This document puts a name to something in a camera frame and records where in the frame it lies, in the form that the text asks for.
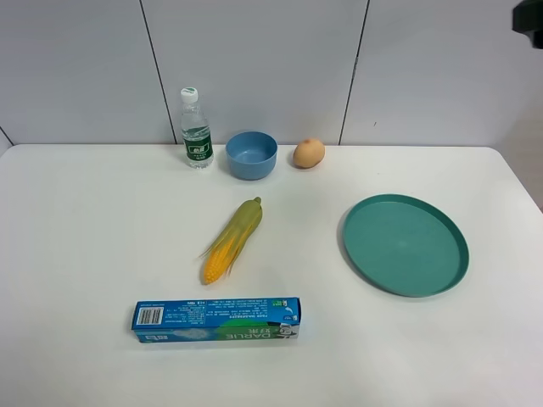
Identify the blue toothpaste box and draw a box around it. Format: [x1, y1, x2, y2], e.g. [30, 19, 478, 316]
[131, 297, 302, 343]

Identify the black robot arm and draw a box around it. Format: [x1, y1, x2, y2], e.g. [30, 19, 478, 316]
[512, 0, 543, 49]

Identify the yellow corn cob toy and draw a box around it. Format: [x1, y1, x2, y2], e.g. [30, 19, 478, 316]
[201, 197, 263, 285]

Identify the blue plastic bowl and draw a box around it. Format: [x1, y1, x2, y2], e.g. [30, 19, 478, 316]
[225, 131, 278, 181]

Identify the tan round fruit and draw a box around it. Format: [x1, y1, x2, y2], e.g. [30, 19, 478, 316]
[293, 138, 326, 169]

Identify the clear water bottle green label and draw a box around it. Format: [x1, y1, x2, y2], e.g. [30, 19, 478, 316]
[180, 87, 214, 169]

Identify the teal round plate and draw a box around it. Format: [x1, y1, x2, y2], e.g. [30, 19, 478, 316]
[340, 194, 470, 298]

